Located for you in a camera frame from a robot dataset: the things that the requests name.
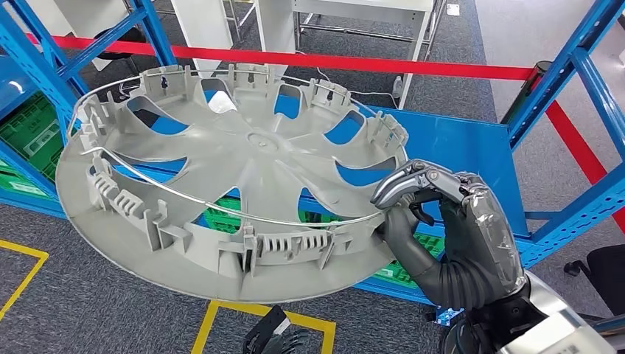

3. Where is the grey plastic wheel hubcap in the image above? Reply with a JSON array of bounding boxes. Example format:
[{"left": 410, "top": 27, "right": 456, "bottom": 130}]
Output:
[{"left": 55, "top": 63, "right": 410, "bottom": 305}]

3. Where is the black office chair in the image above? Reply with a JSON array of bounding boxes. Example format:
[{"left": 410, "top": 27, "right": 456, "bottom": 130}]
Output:
[{"left": 562, "top": 243, "right": 625, "bottom": 318}]

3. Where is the black barrier post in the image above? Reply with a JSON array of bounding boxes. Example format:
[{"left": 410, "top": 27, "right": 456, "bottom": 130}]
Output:
[{"left": 500, "top": 60, "right": 553, "bottom": 125}]

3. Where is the red barrier belt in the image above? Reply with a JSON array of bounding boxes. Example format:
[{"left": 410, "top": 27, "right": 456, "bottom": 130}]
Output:
[
  {"left": 27, "top": 32, "right": 536, "bottom": 82},
  {"left": 532, "top": 77, "right": 625, "bottom": 187}
]

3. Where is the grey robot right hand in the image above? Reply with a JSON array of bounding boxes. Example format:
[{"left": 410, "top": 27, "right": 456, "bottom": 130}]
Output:
[{"left": 370, "top": 159, "right": 528, "bottom": 297}]

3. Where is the white power cable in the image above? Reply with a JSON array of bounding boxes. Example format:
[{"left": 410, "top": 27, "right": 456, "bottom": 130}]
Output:
[{"left": 295, "top": 49, "right": 399, "bottom": 96}]

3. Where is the white cabinet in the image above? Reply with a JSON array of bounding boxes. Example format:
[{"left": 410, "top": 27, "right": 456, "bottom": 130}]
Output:
[{"left": 14, "top": 0, "right": 130, "bottom": 72}]

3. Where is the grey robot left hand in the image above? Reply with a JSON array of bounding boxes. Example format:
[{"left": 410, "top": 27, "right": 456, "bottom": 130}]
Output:
[{"left": 265, "top": 330, "right": 311, "bottom": 354}]

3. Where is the blue metal shelf rack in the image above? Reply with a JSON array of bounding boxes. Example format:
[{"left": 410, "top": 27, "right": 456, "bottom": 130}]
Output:
[
  {"left": 0, "top": 29, "right": 69, "bottom": 219},
  {"left": 0, "top": 0, "right": 625, "bottom": 326}
]

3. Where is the white desk metal frame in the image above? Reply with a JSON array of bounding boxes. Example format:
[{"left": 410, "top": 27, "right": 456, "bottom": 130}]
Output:
[{"left": 254, "top": 0, "right": 436, "bottom": 111}]

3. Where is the white desk side panel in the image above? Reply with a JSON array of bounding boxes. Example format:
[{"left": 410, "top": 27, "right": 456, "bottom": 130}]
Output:
[{"left": 170, "top": 0, "right": 235, "bottom": 79}]

